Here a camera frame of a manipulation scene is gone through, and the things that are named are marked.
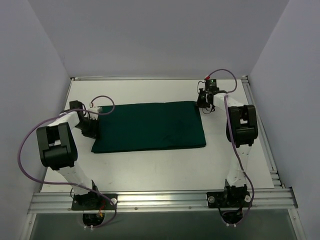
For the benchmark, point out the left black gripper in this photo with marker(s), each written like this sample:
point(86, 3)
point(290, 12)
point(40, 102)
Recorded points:
point(92, 128)

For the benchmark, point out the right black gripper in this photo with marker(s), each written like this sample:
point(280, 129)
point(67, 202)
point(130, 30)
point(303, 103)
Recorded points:
point(203, 100)

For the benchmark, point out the green surgical cloth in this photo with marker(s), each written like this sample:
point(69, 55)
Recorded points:
point(150, 127)

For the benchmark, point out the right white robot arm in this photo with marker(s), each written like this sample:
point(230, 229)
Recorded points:
point(241, 127)

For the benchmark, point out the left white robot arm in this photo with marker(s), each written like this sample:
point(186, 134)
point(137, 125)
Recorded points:
point(57, 147)

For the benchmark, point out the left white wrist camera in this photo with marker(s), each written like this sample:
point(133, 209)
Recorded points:
point(96, 110)

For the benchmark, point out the back aluminium rail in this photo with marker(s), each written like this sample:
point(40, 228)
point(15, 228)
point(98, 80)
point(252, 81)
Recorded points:
point(131, 78)

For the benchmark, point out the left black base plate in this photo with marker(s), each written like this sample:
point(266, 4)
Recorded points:
point(92, 201)

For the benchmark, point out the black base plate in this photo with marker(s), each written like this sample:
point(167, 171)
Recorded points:
point(92, 201)
point(221, 199)

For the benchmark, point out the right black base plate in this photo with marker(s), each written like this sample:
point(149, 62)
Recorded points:
point(221, 199)

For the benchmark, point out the aluminium frame rail right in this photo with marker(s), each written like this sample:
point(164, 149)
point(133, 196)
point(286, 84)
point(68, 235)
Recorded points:
point(263, 137)

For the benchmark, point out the front aluminium rail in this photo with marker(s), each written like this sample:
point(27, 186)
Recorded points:
point(160, 201)

